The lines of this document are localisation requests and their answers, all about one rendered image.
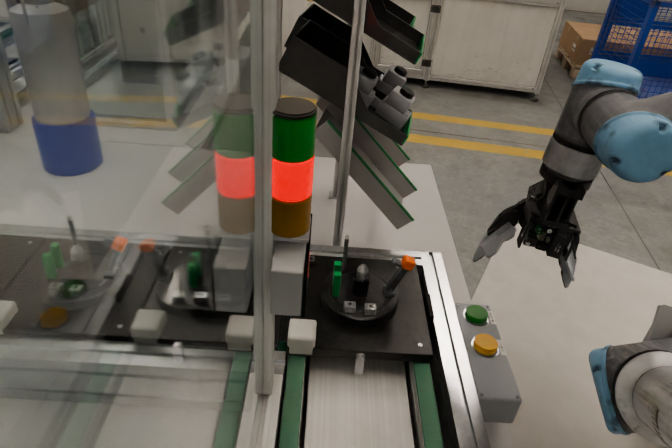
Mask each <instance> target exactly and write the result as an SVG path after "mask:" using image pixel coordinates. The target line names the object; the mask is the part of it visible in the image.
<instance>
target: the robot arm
mask: <svg viewBox="0 0 672 448"><path fill-rule="evenodd" d="M642 82H643V74H642V73H641V72H640V71H639V70H637V69H635V68H633V67H631V66H628V65H625V64H622V63H619V62H615V61H611V60H605V59H589V60H587V61H586V62H584V63H583V65H582V67H581V69H580V71H579V73H578V75H577V78H576V80H575V81H574V82H573V83H572V85H571V86H572V88H571V91H570V93H569V96H568V98H567V101H566V103H565V106H564V108H563V111H562V113H561V116H560V118H559V120H558V123H557V125H556V128H555V130H554V133H553V134H552V136H551V138H550V141H549V143H548V146H547V148H546V150H545V153H544V155H543V158H542V160H543V163H542V165H541V167H540V170H539V173H540V175H541V176H542V177H543V178H544V180H542V181H539V182H537V183H535V184H533V185H531V186H529V189H528V194H527V198H525V199H522V200H521V201H519V202H518V203H517V204H515V205H513V206H511V207H508V208H506V209H505V210H503V211H502V212H501V213H500V214H499V215H498V216H497V217H496V218H495V220H494V221H493V222H492V224H491V225H490V227H489V228H488V230H487V232H486V233H485V234H484V236H483V237H482V239H481V240H480V242H479V244H478V245H477V247H476V249H475V252H474V255H473V259H472V261H473V262H476V261H477V260H479V259H481V258H482V257H484V255H486V257H487V258H490V257H492V256H494V255H495V254H496V253H497V252H498V251H499V249H500V247H501V245H502V244H503V243H504V242H505V241H508V240H510V239H512V238H513V237H514V236H515V232H516V230H517V229H516V228H515V226H516V225H517V223H518V220H519V224H520V226H521V227H522V228H521V231H520V233H519V235H518V238H517V246H518V248H520V246H521V244H522V242H523V245H526V246H529V247H530V246H531V247H535V249H538V250H542V251H545V250H546V255H547V256H549V257H553V258H556V259H558V262H559V266H560V268H561V277H562V281H563V284H564V287H565V288H568V286H569V285H570V283H571V281H574V280H575V279H574V272H575V266H576V261H577V258H576V251H577V248H578V244H579V240H580V237H579V235H580V233H581V230H580V227H579V224H578V221H577V218H576V215H575V211H574V208H575V206H576V204H577V201H578V200H581V201H582V200H583V197H584V195H585V193H586V191H587V190H589V189H590V187H591V185H592V183H593V180H594V179H595V178H596V177H597V175H598V173H599V171H600V169H601V166H602V164H603V165H604V166H606V167H607V168H609V169H610V170H611V171H612V172H613V173H614V174H615V175H617V176H618V177H620V178H621V179H623V180H626V181H629V182H634V183H645V182H651V181H654V180H657V179H659V178H660V177H661V176H663V175H664V174H666V173H667V172H671V171H672V92H668V93H664V94H660V95H656V96H652V97H648V98H644V99H639V98H637V97H636V95H638V94H639V93H640V90H639V89H640V86H641V84H642ZM521 235H522V236H521ZM589 363H590V368H591V372H592V376H593V380H594V384H595V388H596V391H597V395H598V399H599V402H600V406H601V410H602V413H603V417H604V420H605V423H606V426H607V429H608V430H609V431H610V432H611V433H613V434H623V435H630V434H631V433H637V434H638V435H640V436H641V437H643V438H645V439H647V440H649V441H651V442H653V443H656V444H659V445H664V446H668V447H669V448H672V331H671V332H670V333H669V334H668V335H667V336H666V337H665V338H664V339H659V340H652V341H645V342H638V343H631V344H624V345H617V346H612V345H607V346H605V347H604V348H599V349H594V350H592V351H591V352H590V353H589Z"/></svg>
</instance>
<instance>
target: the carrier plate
mask: <svg viewBox="0 0 672 448"><path fill-rule="evenodd" d="M310 256H314V257H315V262H314V265H309V276H308V284H307V285H308V287H307V295H306V307H305V318H303V317H301V316H291V319H308V320H316V322H317V326H316V342H315V347H314V348H313V351H312V355H307V356H323V357H340V358H356V353H365V359H373V360H389V361H406V362H422V363H432V359H433V350H432V344H431V339H430V334H429V328H428V323H427V318H426V312H425V307H424V302H423V296H422V291H421V285H420V280H419V275H418V269H417V264H416V262H415V264H416V265H415V267H414V268H413V269H412V270H411V271H409V270H408V272H407V273H406V274H405V276H404V277H403V279H402V280H401V281H400V283H399V284H398V285H397V287H396V288H397V291H398V295H399V298H398V304H397V309H396V312H395V314H394V315H393V317H392V318H391V319H390V320H388V321H387V322H385V323H384V324H382V325H379V326H376V327H371V328H356V327H351V326H347V325H344V324H342V323H340V322H338V321H336V320H334V319H333V318H332V317H330V316H329V315H328V314H327V313H326V311H325V310H324V308H323V306H322V303H321V288H322V284H323V282H324V280H325V279H326V277H327V276H328V275H330V274H331V273H332V272H334V262H335V261H341V269H342V259H343V257H335V256H319V255H310ZM361 264H365V265H366V266H367V267H368V268H370V269H373V270H376V271H378V272H380V273H382V274H384V275H385V276H387V277H388V278H389V279H390V280H391V278H392V277H393V275H394V274H395V273H396V267H397V266H395V265H393V264H392V260H380V259H365V258H350V257H347V262H346V267H359V266H360V265H361Z"/></svg>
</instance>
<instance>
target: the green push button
mask: <svg viewBox="0 0 672 448"><path fill-rule="evenodd" d="M465 315H466V317H467V319H468V320H470V321H471V322H473V323H476V324H483V323H485V322H486V321H487V319H488V312H487V310H486V309H485V308H483V307H482V306H479V305H470V306H468V307H467V308H466V312H465Z"/></svg>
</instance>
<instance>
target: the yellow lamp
mask: <svg viewBox="0 0 672 448"><path fill-rule="evenodd" d="M311 203H312V194H311V195H310V196H309V197H308V198H307V199H305V200H302V201H299V202H284V201H280V200H277V199H276V198H274V197H273V198H272V228H271V232H272V233H274V234H275V235H277V236H280V237H284V238H296V237H300V236H302V235H304V234H306V233H307V232H308V231H309V229H310V220H311Z"/></svg>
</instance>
